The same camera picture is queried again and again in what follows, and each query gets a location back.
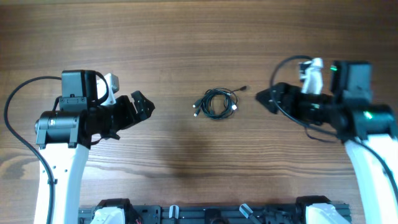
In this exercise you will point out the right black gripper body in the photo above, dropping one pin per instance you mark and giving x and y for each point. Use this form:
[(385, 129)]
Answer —
[(309, 107)]

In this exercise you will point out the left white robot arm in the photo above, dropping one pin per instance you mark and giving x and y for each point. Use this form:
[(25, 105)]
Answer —
[(87, 107)]

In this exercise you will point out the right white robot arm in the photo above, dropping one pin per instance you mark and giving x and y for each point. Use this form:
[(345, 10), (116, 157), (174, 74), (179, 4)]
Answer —
[(367, 131)]

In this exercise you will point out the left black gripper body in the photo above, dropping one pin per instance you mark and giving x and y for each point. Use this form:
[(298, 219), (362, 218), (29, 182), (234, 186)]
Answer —
[(112, 118)]

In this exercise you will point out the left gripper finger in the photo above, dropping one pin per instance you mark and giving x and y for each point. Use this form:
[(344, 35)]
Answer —
[(141, 103), (143, 114)]

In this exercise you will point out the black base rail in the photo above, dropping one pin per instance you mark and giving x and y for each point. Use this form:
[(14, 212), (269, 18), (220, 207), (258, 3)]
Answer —
[(308, 209)]

